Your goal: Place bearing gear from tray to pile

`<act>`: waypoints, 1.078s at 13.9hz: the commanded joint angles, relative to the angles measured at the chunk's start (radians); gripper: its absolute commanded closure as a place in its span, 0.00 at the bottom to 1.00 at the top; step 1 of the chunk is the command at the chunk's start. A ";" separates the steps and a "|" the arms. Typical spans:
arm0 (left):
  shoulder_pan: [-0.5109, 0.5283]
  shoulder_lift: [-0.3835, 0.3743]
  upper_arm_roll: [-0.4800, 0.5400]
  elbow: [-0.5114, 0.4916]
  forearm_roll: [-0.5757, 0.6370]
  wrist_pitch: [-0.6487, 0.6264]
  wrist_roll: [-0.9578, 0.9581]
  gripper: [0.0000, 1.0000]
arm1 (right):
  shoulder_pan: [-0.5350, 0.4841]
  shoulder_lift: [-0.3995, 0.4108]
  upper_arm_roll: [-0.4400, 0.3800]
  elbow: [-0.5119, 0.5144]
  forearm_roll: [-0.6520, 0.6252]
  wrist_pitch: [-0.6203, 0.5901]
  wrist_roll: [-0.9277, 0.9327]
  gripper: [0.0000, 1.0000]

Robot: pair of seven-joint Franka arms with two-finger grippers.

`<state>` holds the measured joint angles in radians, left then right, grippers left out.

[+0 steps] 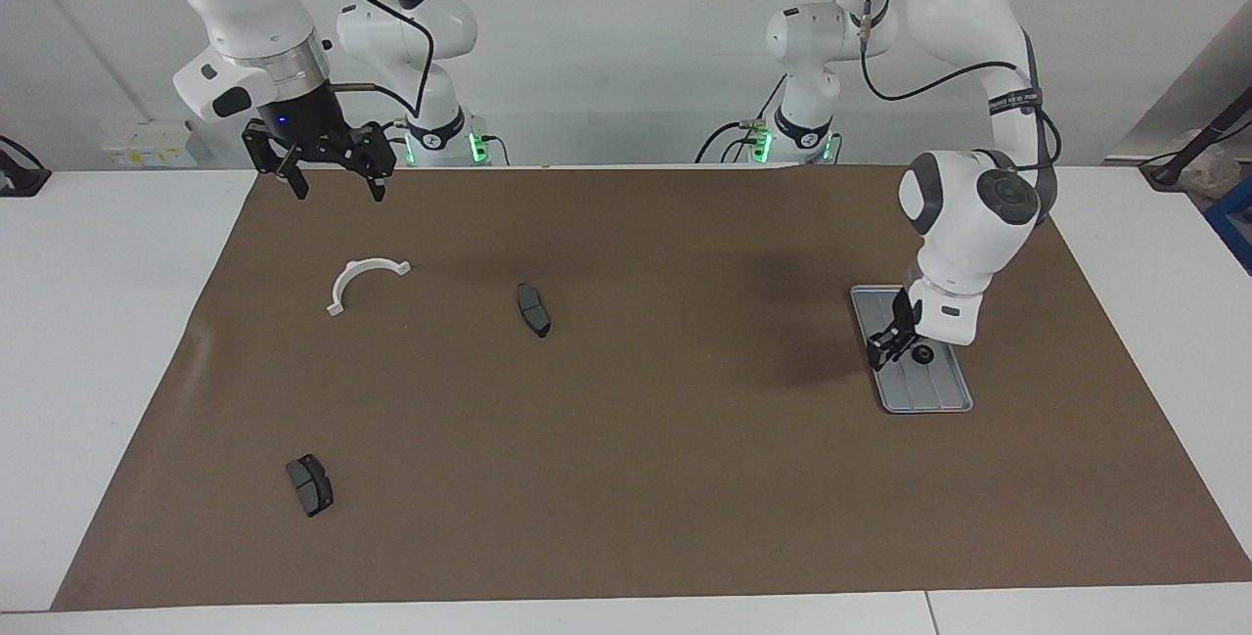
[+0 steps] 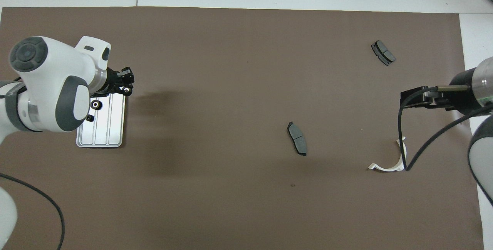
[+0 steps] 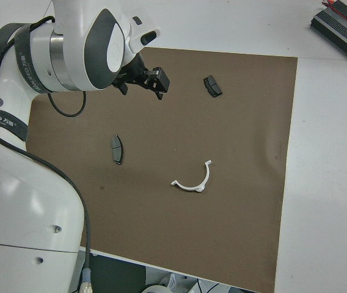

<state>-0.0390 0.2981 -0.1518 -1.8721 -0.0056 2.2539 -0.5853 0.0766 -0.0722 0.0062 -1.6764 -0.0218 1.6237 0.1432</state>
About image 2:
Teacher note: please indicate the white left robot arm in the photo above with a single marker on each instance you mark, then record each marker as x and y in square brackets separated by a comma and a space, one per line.
[46, 72]

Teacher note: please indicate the long dark grey brake pad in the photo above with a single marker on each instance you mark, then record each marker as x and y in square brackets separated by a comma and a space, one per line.
[297, 136]

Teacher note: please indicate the short dark grey brake pad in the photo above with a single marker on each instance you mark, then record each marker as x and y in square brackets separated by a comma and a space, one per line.
[383, 52]

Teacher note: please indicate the silver metal tray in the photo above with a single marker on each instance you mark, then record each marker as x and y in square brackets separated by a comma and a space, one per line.
[109, 126]

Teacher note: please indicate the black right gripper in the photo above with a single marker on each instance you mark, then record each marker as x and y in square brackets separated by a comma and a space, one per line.
[464, 94]

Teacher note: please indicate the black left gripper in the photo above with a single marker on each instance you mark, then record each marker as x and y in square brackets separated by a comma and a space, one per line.
[111, 80]

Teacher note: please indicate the white curved plastic bracket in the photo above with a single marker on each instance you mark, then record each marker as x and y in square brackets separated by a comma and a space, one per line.
[385, 168]

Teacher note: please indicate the brown paper table mat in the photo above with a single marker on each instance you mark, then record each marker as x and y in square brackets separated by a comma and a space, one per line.
[231, 88]

